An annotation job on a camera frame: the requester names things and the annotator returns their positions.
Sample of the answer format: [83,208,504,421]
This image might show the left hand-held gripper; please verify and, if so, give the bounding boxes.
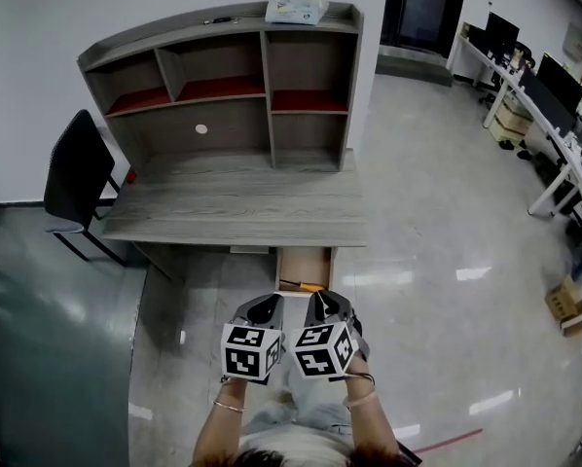
[220,293,288,384]

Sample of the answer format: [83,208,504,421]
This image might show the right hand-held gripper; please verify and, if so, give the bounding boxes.
[289,290,373,382]

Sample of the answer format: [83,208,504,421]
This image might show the orange-handled screwdriver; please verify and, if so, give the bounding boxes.
[278,278,327,294]

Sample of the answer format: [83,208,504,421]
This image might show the wooden desk drawer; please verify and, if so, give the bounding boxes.
[273,246,339,299]

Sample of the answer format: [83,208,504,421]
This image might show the person's left forearm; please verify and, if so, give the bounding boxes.
[192,377,249,466]

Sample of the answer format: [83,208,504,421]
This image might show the person's right forearm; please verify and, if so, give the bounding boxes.
[342,357,403,462]

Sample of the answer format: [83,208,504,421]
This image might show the pale pink bangle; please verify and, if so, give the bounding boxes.
[344,390,381,411]

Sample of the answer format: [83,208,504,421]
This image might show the person's light grey trousers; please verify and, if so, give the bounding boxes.
[241,377,355,437]

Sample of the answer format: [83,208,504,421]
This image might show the person's white shirt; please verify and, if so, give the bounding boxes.
[239,423,355,462]

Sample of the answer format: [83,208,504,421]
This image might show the red floor tape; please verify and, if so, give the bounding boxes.
[412,425,485,454]

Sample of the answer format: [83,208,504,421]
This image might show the grey wooden shelf hutch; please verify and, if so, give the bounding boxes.
[76,1,365,172]

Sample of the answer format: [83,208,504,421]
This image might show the black chair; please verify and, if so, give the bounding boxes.
[43,108,127,267]

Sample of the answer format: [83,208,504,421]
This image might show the printed cardboard box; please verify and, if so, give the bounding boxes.
[544,277,582,320]

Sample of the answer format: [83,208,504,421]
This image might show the plain cardboard box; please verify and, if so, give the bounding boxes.
[561,304,582,338]

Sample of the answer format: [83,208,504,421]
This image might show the grey door step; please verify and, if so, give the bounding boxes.
[376,46,453,87]

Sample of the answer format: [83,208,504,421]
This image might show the stack of pale cartons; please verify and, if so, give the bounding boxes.
[488,99,533,138]

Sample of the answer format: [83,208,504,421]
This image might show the long white office desk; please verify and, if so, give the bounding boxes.
[455,19,582,248]

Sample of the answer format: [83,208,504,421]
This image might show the black desk partition panel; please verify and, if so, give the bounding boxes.
[517,68,578,135]

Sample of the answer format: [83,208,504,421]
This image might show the white plastic package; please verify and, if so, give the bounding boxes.
[264,0,330,26]

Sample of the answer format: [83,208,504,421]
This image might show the dark glass door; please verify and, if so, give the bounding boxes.
[379,0,470,55]

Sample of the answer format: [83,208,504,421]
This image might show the black computer monitor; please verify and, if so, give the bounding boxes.
[536,52,582,116]
[485,11,521,57]

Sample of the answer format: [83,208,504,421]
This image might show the white wall panel box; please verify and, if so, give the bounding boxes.
[562,21,582,60]

